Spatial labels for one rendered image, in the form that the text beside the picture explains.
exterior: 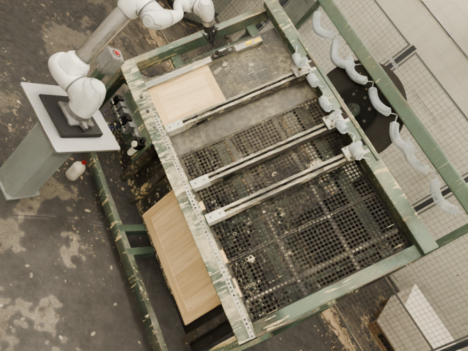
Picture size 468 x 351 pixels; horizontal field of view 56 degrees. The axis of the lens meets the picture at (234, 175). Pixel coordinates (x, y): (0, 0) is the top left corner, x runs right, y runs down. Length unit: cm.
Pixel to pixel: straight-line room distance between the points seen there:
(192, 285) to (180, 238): 34
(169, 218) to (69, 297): 86
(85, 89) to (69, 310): 140
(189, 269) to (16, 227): 118
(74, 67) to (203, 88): 100
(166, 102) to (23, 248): 138
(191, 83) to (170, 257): 129
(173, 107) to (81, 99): 79
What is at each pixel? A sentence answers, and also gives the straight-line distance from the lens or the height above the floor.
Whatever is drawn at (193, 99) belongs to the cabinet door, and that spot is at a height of 111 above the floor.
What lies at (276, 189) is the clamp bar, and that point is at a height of 132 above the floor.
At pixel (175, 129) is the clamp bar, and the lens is 313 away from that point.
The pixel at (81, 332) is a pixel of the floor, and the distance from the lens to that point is 311.
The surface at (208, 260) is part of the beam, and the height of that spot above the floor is 84.
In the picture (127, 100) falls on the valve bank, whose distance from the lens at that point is 342.
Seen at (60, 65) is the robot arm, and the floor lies 97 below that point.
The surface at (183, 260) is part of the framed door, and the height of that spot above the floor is 46.
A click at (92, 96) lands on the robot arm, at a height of 100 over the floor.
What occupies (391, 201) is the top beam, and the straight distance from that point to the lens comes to 294.
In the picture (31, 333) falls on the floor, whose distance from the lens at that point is 296.
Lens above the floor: 249
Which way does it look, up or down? 27 degrees down
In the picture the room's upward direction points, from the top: 52 degrees clockwise
